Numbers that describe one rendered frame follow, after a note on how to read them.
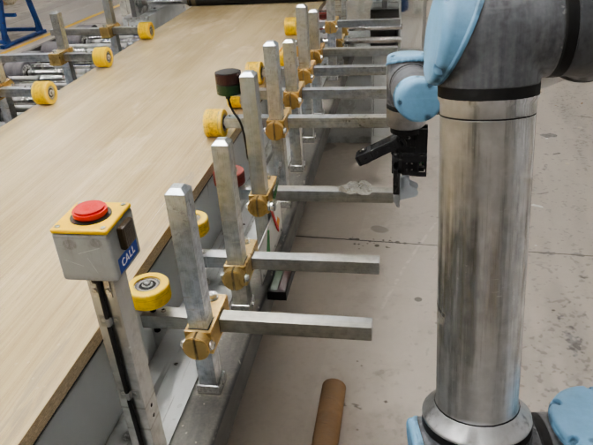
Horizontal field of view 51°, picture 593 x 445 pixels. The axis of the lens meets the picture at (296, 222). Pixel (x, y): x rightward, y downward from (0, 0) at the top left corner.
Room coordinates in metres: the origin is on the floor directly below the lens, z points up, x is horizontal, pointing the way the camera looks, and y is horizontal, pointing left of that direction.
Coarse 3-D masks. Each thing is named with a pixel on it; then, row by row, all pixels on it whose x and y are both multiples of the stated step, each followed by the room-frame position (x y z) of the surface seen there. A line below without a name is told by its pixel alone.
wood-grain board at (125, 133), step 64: (128, 64) 2.61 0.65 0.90; (192, 64) 2.53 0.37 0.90; (0, 128) 1.92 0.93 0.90; (64, 128) 1.88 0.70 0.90; (128, 128) 1.83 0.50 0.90; (192, 128) 1.79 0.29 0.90; (0, 192) 1.43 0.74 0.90; (64, 192) 1.40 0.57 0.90; (128, 192) 1.37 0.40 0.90; (192, 192) 1.35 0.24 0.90; (0, 256) 1.11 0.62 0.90; (0, 320) 0.89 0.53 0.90; (64, 320) 0.88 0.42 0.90; (0, 384) 0.73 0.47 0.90; (64, 384) 0.73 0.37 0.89
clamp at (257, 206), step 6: (270, 180) 1.45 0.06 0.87; (270, 186) 1.41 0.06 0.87; (270, 192) 1.39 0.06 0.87; (252, 198) 1.36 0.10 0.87; (258, 198) 1.35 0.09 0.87; (264, 198) 1.36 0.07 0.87; (270, 198) 1.38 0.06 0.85; (246, 204) 1.36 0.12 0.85; (252, 204) 1.35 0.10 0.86; (258, 204) 1.34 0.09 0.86; (264, 204) 1.34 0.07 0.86; (252, 210) 1.35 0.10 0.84; (258, 210) 1.34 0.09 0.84; (264, 210) 1.34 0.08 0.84
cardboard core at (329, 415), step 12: (324, 384) 1.54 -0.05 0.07; (336, 384) 1.52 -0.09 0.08; (324, 396) 1.48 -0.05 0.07; (336, 396) 1.47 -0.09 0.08; (324, 408) 1.42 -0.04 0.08; (336, 408) 1.42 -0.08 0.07; (324, 420) 1.37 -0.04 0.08; (336, 420) 1.38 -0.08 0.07; (324, 432) 1.33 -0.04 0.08; (336, 432) 1.34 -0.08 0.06; (312, 444) 1.30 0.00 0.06; (324, 444) 1.28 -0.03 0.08; (336, 444) 1.30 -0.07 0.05
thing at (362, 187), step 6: (360, 180) 1.40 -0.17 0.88; (366, 180) 1.40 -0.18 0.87; (342, 186) 1.37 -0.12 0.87; (348, 186) 1.38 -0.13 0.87; (354, 186) 1.38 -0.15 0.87; (360, 186) 1.36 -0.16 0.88; (366, 186) 1.36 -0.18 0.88; (348, 192) 1.36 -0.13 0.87; (360, 192) 1.35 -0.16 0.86; (366, 192) 1.35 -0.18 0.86
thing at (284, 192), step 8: (240, 192) 1.43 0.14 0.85; (248, 192) 1.42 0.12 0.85; (280, 192) 1.40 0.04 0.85; (288, 192) 1.40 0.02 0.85; (296, 192) 1.40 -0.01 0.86; (304, 192) 1.39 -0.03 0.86; (312, 192) 1.39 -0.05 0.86; (320, 192) 1.38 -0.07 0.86; (328, 192) 1.38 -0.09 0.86; (336, 192) 1.38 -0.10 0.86; (344, 192) 1.37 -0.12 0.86; (376, 192) 1.36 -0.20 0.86; (384, 192) 1.35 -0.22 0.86; (392, 192) 1.35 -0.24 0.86; (280, 200) 1.41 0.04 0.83; (288, 200) 1.40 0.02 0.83; (296, 200) 1.40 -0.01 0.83; (304, 200) 1.39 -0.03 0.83; (312, 200) 1.39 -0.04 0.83; (320, 200) 1.38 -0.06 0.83; (328, 200) 1.38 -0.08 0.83; (336, 200) 1.38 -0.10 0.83; (344, 200) 1.37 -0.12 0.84; (352, 200) 1.37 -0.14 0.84; (360, 200) 1.36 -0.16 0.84; (368, 200) 1.36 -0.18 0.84; (376, 200) 1.36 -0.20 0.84; (384, 200) 1.35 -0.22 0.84; (392, 200) 1.35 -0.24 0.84
